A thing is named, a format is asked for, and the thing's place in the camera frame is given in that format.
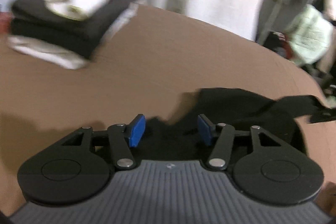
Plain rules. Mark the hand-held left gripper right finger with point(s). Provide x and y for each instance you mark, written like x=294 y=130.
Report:
x=205 y=130

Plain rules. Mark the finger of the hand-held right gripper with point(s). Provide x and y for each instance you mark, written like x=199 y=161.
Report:
x=324 y=115

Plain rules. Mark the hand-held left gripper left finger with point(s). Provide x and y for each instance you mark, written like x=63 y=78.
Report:
x=136 y=130

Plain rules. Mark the black garment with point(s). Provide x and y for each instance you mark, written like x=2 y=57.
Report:
x=52 y=35
x=236 y=108
x=34 y=10

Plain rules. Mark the light green cloth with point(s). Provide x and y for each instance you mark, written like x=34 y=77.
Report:
x=309 y=35

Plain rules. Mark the white folded garment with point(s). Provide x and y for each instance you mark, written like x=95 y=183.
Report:
x=44 y=52

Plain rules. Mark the grey metal rack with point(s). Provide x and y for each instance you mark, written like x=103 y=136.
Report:
x=278 y=1

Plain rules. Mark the black folded garment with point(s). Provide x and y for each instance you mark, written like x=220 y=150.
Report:
x=52 y=35
x=34 y=10

